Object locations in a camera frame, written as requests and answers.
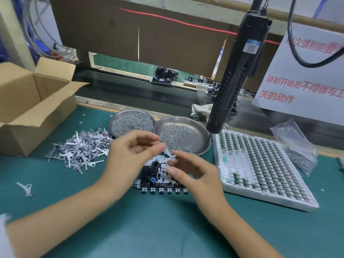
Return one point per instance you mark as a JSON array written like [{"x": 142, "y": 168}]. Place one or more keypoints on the person's left hand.
[{"x": 121, "y": 158}]

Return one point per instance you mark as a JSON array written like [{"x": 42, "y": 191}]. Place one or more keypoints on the person's right hand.
[{"x": 207, "y": 182}]

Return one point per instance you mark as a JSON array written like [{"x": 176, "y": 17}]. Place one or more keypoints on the person's left thumb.
[{"x": 151, "y": 153}]

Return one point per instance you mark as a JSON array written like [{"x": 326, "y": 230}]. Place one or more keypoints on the person's right thumb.
[{"x": 174, "y": 170}]

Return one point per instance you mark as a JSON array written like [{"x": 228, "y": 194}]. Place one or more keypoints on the small metal bracket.
[{"x": 168, "y": 153}]

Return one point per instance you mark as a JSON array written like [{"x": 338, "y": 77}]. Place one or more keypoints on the person's right forearm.
[{"x": 239, "y": 233}]

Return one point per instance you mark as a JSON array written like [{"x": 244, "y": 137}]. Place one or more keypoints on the person's left forearm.
[{"x": 59, "y": 214}]

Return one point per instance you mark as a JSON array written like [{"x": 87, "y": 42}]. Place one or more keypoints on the black circuit board assembly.
[{"x": 156, "y": 180}]

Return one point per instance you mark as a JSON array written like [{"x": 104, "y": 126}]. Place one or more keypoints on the sparse scatter of small screws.
[{"x": 174, "y": 132}]

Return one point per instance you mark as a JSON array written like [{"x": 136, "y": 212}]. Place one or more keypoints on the steel dish full of screws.
[{"x": 131, "y": 123}]

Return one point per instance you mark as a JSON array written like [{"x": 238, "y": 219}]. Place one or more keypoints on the dense heap of small screws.
[{"x": 129, "y": 122}]

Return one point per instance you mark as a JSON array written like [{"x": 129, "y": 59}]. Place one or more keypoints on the steel dish with few screws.
[{"x": 196, "y": 137}]

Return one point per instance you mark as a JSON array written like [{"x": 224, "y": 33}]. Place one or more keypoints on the beige cloth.
[{"x": 200, "y": 111}]

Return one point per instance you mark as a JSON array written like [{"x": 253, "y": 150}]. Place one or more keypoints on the pile of metal brackets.
[{"x": 78, "y": 150}]

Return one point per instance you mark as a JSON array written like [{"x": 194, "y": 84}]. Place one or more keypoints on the black electronic assembly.
[
  {"x": 212, "y": 89},
  {"x": 192, "y": 80},
  {"x": 164, "y": 75}
]

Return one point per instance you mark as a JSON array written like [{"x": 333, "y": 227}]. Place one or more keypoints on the rows of small green components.
[{"x": 263, "y": 163}]

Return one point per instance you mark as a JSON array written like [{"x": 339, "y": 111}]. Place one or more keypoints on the white plastic component tray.
[{"x": 268, "y": 196}]

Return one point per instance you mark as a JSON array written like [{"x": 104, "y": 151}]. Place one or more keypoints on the black hanging electric screwdriver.
[{"x": 233, "y": 77}]

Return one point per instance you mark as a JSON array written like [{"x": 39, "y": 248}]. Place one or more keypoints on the brown cardboard panel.
[{"x": 121, "y": 34}]

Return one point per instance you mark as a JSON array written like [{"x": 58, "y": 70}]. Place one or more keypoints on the clear plastic bag of screws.
[{"x": 298, "y": 150}]

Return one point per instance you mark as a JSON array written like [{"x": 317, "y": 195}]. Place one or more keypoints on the open cardboard box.
[{"x": 32, "y": 104}]

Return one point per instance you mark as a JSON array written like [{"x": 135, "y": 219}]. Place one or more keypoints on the white paper sign red text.
[{"x": 303, "y": 85}]

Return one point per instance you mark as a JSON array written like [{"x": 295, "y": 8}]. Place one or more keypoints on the white sleeve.
[{"x": 4, "y": 239}]

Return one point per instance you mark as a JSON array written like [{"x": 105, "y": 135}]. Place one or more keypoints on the single stray metal bracket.
[{"x": 26, "y": 188}]

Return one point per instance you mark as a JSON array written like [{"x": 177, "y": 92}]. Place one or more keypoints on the wooden rail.
[{"x": 301, "y": 21}]

